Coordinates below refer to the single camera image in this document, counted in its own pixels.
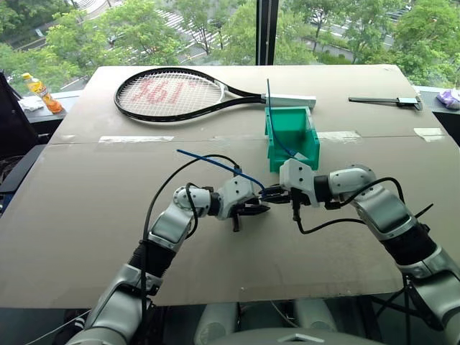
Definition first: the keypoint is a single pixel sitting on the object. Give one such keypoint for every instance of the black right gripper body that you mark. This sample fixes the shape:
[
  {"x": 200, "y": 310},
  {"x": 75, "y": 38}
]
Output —
[{"x": 285, "y": 194}]

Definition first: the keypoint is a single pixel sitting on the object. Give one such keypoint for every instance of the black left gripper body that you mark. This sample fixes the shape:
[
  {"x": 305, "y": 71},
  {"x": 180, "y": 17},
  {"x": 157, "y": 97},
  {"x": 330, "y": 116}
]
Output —
[{"x": 241, "y": 209}]

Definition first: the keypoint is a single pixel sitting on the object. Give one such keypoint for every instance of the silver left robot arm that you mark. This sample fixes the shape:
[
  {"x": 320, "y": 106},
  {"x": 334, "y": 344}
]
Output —
[{"x": 169, "y": 226}]

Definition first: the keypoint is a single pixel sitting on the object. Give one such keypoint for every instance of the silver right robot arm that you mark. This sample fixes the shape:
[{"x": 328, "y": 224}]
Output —
[{"x": 391, "y": 212}]

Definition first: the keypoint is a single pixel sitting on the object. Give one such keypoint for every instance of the green plastic bin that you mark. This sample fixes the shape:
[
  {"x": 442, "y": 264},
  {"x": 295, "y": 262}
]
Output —
[{"x": 293, "y": 136}]

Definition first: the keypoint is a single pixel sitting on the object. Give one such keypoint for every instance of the clear tape strip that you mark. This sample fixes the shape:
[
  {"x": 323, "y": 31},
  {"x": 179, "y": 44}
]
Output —
[
  {"x": 429, "y": 133},
  {"x": 237, "y": 137},
  {"x": 339, "y": 136},
  {"x": 136, "y": 139}
]

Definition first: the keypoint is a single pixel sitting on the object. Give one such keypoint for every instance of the grey rounded robot leg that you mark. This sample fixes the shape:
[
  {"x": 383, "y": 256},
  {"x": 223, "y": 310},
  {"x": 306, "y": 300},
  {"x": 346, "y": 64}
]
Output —
[
  {"x": 215, "y": 325},
  {"x": 314, "y": 318}
]

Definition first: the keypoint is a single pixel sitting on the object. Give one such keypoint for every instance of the grey robot torso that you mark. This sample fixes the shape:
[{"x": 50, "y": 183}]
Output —
[{"x": 291, "y": 338}]

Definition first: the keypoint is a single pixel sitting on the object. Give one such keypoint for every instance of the black white tennis racket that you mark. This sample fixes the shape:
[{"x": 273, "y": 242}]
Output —
[{"x": 169, "y": 95}]

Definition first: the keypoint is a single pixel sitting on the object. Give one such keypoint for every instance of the black digital caliper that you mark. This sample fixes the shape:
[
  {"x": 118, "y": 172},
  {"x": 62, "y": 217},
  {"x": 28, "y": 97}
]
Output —
[{"x": 391, "y": 100}]

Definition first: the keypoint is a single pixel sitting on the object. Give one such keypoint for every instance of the black side ledge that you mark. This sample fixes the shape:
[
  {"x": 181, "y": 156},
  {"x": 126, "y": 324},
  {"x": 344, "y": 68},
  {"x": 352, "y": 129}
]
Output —
[
  {"x": 54, "y": 115},
  {"x": 445, "y": 122}
]

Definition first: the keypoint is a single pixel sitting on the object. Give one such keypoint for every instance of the purple cloth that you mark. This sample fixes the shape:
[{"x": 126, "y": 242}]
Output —
[{"x": 449, "y": 98}]

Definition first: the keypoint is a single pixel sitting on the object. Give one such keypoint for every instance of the orange drink bottle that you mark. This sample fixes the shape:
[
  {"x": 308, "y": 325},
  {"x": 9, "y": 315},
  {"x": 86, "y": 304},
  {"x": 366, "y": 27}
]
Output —
[{"x": 45, "y": 94}]

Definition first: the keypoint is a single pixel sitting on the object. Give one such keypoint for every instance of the white crumpled tissue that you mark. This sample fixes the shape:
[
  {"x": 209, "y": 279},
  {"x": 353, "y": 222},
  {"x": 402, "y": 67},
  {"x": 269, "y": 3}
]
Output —
[{"x": 32, "y": 104}]

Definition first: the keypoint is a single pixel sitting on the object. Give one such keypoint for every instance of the black chair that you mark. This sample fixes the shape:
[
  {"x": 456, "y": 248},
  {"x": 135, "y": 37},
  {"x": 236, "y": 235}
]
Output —
[{"x": 16, "y": 122}]

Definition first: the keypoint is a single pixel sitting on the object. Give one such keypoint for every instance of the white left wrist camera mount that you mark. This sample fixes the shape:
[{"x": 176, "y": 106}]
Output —
[{"x": 235, "y": 196}]

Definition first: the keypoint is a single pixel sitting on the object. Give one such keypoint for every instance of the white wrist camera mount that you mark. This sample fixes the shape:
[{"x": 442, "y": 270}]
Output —
[
  {"x": 235, "y": 196},
  {"x": 298, "y": 176}
]

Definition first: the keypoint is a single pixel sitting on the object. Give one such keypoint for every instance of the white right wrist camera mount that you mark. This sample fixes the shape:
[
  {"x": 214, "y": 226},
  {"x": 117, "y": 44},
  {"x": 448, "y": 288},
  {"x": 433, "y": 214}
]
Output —
[{"x": 298, "y": 176}]

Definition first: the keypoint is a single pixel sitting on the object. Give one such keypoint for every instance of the dark window frame post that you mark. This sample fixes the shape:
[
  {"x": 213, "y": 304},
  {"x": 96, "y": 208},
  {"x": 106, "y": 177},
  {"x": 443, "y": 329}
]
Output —
[{"x": 267, "y": 32}]

